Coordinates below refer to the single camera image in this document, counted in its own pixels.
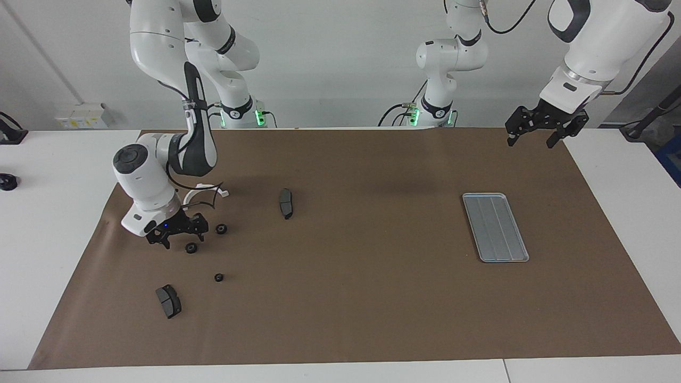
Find black desk clamp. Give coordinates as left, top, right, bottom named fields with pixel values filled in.
left=0, top=112, right=28, bottom=145

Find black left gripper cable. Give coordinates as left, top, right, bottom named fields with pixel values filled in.
left=479, top=0, right=675, bottom=97

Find white semicircular pipe clamp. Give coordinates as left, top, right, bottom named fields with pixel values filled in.
left=182, top=182, right=230, bottom=211

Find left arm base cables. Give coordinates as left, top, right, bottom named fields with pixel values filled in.
left=378, top=80, right=429, bottom=128

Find black stand pole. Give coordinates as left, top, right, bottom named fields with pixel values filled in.
left=620, top=85, right=681, bottom=141

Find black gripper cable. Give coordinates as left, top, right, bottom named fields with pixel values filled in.
left=157, top=79, right=223, bottom=213
left=479, top=0, right=675, bottom=97

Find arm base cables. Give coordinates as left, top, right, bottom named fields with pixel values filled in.
left=206, top=101, right=278, bottom=129
left=378, top=80, right=429, bottom=128

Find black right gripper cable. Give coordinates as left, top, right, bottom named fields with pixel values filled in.
left=157, top=79, right=223, bottom=213

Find brown table mat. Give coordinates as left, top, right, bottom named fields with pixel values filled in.
left=28, top=127, right=681, bottom=370

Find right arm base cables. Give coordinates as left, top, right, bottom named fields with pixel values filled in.
left=206, top=101, right=278, bottom=129

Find blue crate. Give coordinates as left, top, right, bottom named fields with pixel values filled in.
left=653, top=133, right=681, bottom=188

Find silver metal tray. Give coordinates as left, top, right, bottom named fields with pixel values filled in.
left=462, top=193, right=530, bottom=263

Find white wall socket box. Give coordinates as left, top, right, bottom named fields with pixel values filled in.
left=55, top=103, right=115, bottom=130

